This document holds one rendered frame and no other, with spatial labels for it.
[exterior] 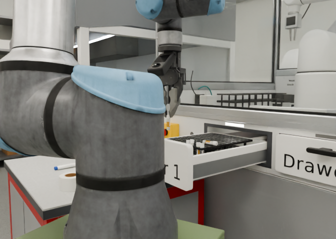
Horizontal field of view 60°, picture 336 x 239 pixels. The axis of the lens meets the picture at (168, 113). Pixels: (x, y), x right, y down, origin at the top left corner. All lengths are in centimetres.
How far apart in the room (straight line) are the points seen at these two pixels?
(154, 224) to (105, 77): 18
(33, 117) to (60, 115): 4
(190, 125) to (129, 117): 85
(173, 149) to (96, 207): 40
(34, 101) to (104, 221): 17
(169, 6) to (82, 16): 87
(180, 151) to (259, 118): 35
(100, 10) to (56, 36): 119
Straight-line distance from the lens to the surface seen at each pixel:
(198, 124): 114
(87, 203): 37
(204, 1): 74
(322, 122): 86
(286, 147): 90
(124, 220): 36
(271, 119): 94
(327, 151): 80
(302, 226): 96
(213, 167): 78
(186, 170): 70
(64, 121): 37
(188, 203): 109
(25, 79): 43
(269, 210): 100
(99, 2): 164
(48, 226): 50
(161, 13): 79
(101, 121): 34
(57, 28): 45
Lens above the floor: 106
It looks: 5 degrees down
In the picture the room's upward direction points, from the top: straight up
